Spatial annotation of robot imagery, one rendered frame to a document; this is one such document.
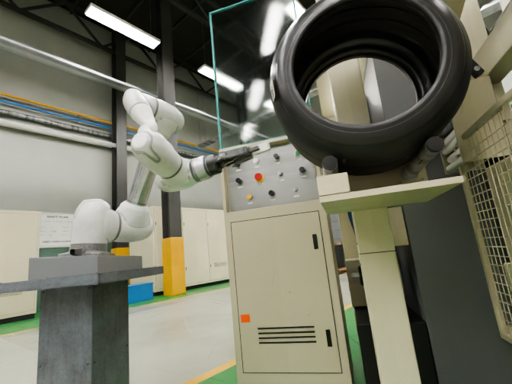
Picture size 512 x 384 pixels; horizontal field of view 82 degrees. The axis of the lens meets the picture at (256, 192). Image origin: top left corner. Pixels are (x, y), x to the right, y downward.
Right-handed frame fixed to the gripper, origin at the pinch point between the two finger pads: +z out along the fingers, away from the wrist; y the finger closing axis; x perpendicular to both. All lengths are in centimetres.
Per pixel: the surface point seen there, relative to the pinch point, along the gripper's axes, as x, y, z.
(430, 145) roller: 20, -10, 47
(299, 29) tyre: -29.1, -12.6, 24.6
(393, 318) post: 68, 27, 27
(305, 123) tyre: 1.9, -12.1, 17.8
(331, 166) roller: 16.8, -10.5, 21.0
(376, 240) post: 40, 27, 30
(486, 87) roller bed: -2, 20, 81
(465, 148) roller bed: 17, 20, 67
